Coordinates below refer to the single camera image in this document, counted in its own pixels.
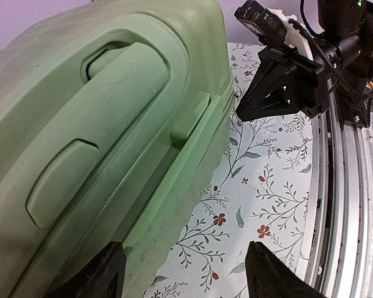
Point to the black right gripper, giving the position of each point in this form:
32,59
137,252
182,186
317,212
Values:
285,83

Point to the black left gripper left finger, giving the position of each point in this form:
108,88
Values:
103,276

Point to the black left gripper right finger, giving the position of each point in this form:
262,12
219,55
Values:
267,276

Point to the green hard-shell suitcase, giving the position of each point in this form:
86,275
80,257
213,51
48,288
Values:
113,118

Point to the floral white table mat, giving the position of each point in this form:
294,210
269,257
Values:
259,192

